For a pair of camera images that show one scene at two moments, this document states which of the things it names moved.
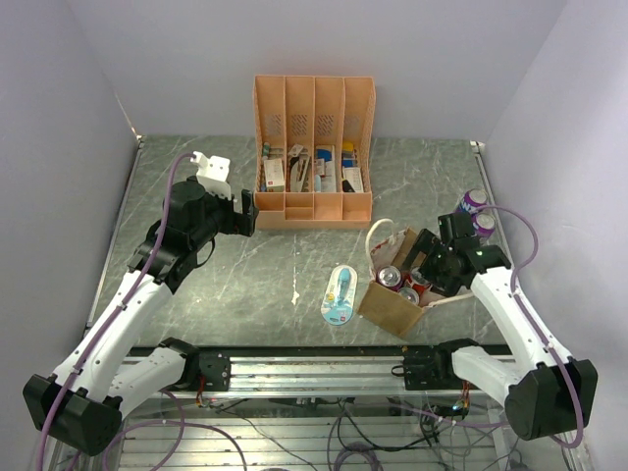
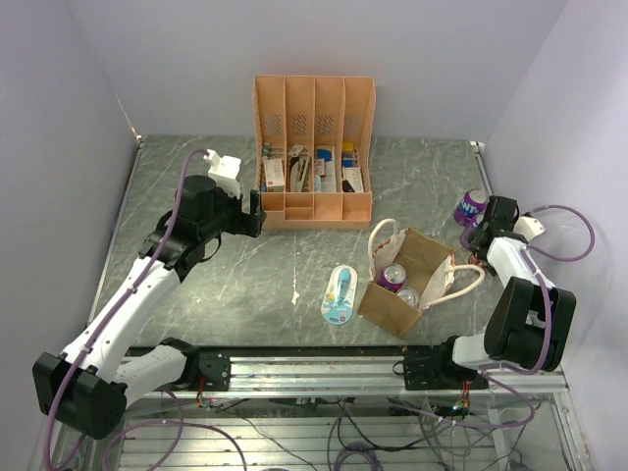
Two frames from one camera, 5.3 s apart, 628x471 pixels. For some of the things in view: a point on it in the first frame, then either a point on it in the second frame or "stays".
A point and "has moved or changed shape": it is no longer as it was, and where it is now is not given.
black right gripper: (427, 243) → (485, 262)
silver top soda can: (409, 293) stays
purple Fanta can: (471, 199) stays
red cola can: (419, 282) has moved or changed shape
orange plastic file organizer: (313, 151) stays
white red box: (274, 173) stays
